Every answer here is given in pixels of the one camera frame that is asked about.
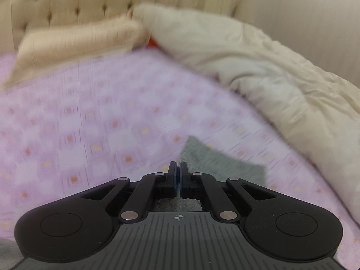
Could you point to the purple patterned bed sheet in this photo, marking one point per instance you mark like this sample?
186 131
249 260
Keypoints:
129 115

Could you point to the red item under duvet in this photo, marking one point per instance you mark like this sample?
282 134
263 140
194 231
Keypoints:
152 43

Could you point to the grey knit pants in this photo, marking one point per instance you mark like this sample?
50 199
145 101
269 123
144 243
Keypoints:
202 159

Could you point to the cream duvet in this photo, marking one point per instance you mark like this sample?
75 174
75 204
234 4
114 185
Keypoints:
316 111

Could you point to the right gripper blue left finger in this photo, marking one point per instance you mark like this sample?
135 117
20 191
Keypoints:
151 188

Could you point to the beige satin pillow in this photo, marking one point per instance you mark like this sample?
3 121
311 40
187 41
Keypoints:
43 49

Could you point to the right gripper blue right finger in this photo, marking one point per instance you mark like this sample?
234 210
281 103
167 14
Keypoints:
205 188

